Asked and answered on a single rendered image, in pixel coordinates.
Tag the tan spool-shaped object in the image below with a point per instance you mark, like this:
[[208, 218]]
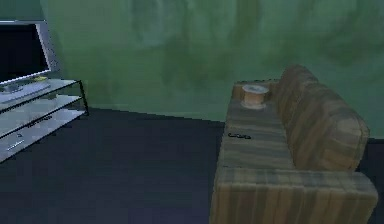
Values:
[[254, 96]]

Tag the black remote control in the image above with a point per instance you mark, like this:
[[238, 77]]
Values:
[[239, 136]]

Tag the grey framed television set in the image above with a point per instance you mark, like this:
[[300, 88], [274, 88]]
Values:
[[20, 50]]

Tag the brown striped sofa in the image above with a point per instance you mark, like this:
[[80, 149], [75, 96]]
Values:
[[300, 160]]

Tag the glass shelf television stand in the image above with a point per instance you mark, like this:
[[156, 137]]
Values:
[[36, 113]]

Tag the small yellow-green object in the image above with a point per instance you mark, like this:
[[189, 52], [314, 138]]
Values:
[[40, 79]]

